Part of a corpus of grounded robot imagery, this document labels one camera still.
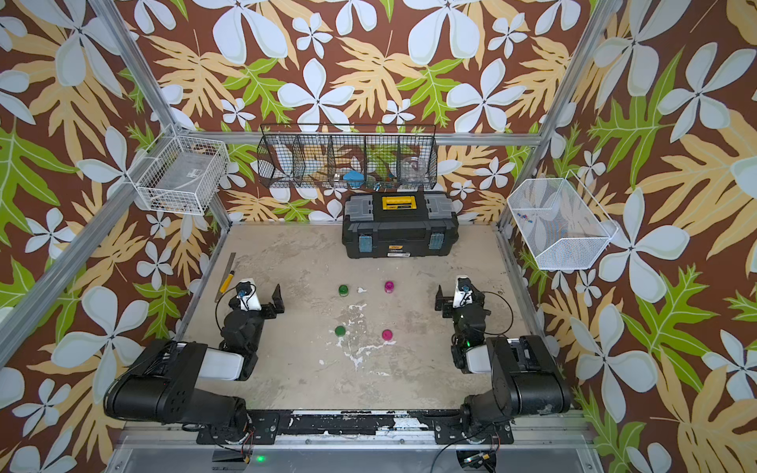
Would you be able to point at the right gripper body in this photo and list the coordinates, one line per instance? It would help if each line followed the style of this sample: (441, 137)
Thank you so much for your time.
(448, 309)

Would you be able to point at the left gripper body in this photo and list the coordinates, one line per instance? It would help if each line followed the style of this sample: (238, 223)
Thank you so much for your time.
(268, 312)

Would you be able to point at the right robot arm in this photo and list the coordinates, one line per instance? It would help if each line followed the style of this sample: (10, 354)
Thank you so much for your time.
(525, 380)

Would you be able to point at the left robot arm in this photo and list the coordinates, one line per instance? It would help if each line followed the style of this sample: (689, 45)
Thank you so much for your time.
(160, 387)

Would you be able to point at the black toolbox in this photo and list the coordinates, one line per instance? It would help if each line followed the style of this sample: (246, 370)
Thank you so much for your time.
(403, 224)

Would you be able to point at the blue object in basket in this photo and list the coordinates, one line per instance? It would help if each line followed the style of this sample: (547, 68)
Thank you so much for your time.
(354, 179)

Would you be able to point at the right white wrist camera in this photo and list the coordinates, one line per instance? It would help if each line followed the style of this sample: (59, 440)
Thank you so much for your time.
(463, 292)

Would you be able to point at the yellow handled metal file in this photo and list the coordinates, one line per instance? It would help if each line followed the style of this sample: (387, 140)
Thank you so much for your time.
(228, 277)

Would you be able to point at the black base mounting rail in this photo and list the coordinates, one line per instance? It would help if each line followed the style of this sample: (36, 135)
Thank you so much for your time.
(355, 424)

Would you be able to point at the white wire basket right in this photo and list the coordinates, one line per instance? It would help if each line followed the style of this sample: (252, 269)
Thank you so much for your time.
(562, 223)

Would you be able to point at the white wire basket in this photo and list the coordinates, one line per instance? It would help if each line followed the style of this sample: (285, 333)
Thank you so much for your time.
(562, 223)
(180, 173)

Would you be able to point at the black wire basket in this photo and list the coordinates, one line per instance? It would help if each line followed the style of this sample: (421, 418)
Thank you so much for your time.
(391, 157)

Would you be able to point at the white wire basket left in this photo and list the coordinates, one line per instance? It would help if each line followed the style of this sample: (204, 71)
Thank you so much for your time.
(180, 173)

